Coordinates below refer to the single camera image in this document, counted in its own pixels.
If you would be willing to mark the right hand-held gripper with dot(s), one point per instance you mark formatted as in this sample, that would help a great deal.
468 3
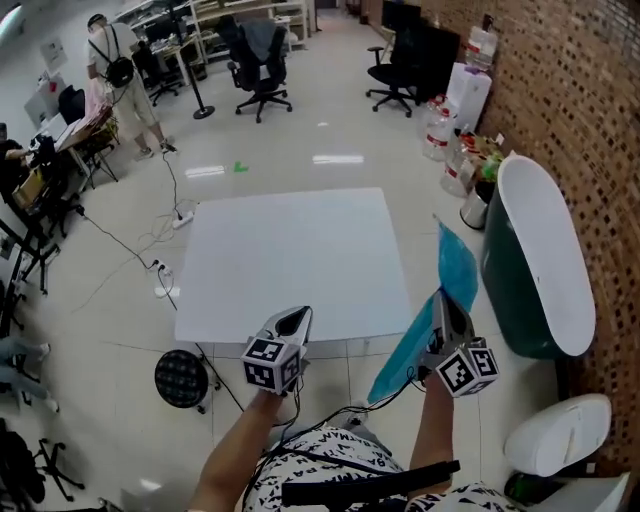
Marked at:
462 357

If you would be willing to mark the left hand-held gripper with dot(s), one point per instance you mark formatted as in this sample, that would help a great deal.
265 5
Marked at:
272 361

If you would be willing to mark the person's left forearm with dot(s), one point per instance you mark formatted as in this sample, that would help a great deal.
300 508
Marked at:
235 450

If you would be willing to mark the person's right forearm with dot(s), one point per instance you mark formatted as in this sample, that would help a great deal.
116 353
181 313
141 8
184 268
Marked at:
432 430

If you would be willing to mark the round black patterned stool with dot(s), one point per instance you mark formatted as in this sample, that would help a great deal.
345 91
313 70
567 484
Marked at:
181 378

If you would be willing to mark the white square table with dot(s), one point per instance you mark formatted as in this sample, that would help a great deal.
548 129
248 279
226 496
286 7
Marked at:
290 265

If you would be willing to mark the green and white bathtub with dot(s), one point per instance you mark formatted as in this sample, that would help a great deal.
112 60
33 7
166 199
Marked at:
537 260

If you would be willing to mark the white toilet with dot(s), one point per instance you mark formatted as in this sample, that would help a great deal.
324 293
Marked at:
560 440

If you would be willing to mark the person's black and white shirt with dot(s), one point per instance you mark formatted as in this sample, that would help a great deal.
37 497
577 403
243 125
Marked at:
340 470

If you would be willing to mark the white power strip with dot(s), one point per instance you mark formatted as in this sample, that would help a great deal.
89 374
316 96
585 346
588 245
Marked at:
161 267
182 219

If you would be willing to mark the silver trash can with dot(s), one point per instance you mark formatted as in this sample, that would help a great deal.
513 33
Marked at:
475 202

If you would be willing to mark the clear water jug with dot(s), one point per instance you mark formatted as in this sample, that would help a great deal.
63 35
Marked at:
439 127
482 47
457 167

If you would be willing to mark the black office chair base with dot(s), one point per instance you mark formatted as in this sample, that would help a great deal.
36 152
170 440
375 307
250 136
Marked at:
55 462

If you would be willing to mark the white water dispenser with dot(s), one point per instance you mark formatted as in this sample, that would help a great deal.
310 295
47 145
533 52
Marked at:
467 95

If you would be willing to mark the black office chair with jacket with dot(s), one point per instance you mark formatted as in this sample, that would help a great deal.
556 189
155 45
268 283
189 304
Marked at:
260 60

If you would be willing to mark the cluttered work desk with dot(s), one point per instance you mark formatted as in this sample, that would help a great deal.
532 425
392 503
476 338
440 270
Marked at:
65 135

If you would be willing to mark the white shelving unit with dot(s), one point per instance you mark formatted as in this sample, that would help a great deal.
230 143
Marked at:
250 25

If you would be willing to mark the black stanchion post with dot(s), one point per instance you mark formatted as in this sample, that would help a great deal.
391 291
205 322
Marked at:
200 65

